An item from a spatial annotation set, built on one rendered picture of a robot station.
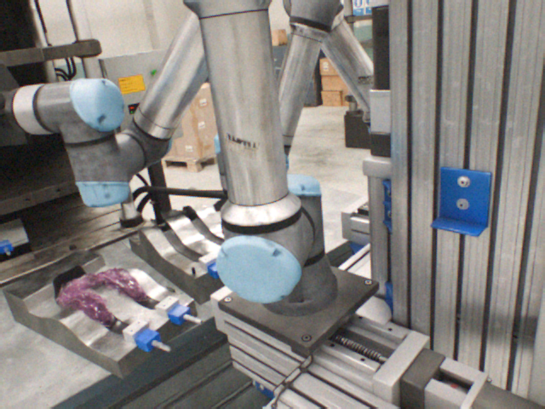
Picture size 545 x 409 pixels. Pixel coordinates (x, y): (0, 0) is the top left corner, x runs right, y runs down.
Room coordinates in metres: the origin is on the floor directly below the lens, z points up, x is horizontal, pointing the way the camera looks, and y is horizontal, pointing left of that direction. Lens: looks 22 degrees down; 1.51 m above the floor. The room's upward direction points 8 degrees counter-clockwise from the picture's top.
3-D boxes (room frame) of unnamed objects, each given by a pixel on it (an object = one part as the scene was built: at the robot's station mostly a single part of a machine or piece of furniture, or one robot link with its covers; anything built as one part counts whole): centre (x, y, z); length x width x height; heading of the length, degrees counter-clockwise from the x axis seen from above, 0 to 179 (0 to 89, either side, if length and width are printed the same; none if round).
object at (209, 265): (1.07, 0.15, 0.89); 0.13 x 0.05 x 0.05; 36
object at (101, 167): (0.68, 0.25, 1.33); 0.11 x 0.08 x 0.11; 160
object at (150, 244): (1.33, 0.27, 0.87); 0.50 x 0.26 x 0.14; 36
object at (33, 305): (1.05, 0.50, 0.86); 0.50 x 0.26 x 0.11; 53
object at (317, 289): (0.70, -0.04, 1.09); 0.15 x 0.15 x 0.10
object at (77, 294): (1.05, 0.50, 0.90); 0.26 x 0.18 x 0.08; 53
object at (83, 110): (0.67, 0.25, 1.43); 0.11 x 0.08 x 0.09; 70
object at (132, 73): (2.02, 0.51, 0.74); 0.31 x 0.22 x 1.47; 126
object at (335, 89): (7.83, -1.68, 0.42); 0.86 x 0.33 x 0.83; 48
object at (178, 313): (0.93, 0.25, 0.86); 0.13 x 0.05 x 0.05; 53
